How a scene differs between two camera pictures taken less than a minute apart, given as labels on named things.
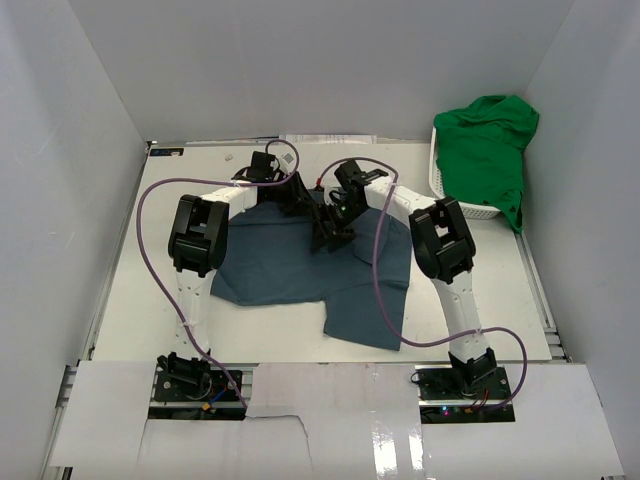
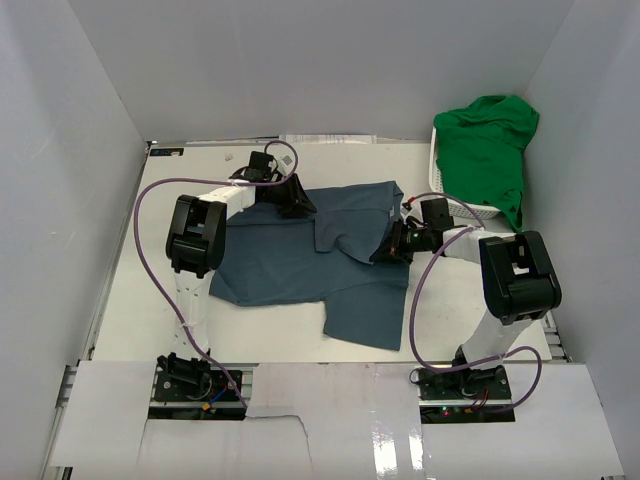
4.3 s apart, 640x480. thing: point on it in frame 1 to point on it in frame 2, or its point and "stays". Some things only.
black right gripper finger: [320, 228] to [390, 252]
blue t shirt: [267, 257] stays
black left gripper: [299, 198] stays
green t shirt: [481, 149] stays
